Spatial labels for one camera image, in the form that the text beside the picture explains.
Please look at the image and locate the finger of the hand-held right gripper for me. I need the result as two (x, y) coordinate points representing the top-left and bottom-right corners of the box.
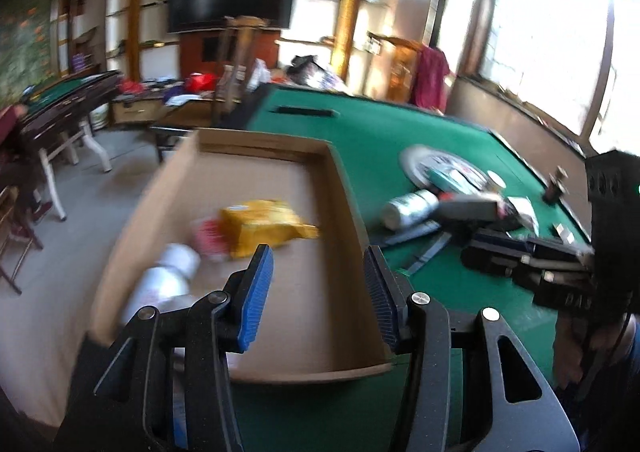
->
(460, 244), (593, 290)
(472, 228), (595, 264)

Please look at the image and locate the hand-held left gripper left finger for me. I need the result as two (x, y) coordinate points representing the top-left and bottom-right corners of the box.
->
(52, 244), (275, 452)

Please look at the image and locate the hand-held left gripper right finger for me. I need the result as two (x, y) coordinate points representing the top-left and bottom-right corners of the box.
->
(363, 246), (581, 452)

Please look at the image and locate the white bottle with green label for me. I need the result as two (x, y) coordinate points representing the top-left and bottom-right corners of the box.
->
(382, 189), (441, 229)

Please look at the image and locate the cardboard box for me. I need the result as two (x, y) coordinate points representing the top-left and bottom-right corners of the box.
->
(87, 128), (393, 385)

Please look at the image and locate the person's right hand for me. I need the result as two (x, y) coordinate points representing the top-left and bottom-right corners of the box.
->
(552, 312), (628, 388)

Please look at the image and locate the dark bottle with cork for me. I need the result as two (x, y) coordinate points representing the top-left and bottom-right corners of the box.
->
(545, 167), (569, 205)

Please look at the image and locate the yellow snack packet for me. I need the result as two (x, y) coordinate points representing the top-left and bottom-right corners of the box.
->
(218, 199), (320, 260)

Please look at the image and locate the red snack packet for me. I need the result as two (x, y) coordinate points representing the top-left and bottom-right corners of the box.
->
(192, 217), (233, 263)

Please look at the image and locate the teal tissue packet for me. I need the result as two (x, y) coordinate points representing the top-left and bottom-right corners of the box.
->
(430, 167), (488, 194)

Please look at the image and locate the white spray bottle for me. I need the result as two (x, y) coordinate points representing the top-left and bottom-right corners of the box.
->
(120, 243), (202, 333)

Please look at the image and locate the round table control panel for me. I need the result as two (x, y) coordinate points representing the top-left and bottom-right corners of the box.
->
(399, 144), (503, 194)

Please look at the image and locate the large window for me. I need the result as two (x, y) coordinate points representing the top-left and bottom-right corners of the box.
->
(480, 0), (640, 145)

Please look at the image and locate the dark red cloth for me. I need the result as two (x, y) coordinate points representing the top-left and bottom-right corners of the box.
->
(411, 46), (452, 113)

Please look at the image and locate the green felt mahjong table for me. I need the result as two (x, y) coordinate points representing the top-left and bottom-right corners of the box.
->
(150, 81), (606, 452)

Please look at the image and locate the black stick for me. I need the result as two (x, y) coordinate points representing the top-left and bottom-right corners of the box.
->
(269, 105), (334, 118)

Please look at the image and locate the carved wooden armchair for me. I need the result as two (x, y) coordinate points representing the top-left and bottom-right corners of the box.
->
(367, 32), (420, 104)

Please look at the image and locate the low wooden table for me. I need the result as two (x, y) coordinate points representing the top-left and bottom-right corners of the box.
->
(111, 82), (202, 125)

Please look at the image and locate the red plastic bag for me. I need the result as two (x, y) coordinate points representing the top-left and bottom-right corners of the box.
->
(186, 73), (219, 93)

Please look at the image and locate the white plastic bag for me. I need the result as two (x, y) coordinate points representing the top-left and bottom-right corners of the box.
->
(247, 59), (272, 93)

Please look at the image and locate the pile of clothes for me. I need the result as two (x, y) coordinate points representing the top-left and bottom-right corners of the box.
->
(286, 54), (347, 94)

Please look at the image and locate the white standing air conditioner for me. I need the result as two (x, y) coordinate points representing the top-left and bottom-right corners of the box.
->
(430, 0), (477, 79)

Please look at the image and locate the brown wooden chair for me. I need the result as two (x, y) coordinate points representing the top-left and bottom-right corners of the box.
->
(212, 16), (267, 129)

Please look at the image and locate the wooden folding chair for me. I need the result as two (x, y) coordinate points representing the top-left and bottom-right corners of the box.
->
(0, 184), (44, 295)

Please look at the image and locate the dark mahjong table with legs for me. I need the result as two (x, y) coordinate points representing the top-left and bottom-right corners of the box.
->
(20, 71), (124, 223)

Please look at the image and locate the floral wall painting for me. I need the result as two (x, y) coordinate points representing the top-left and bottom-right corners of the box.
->
(0, 0), (58, 103)

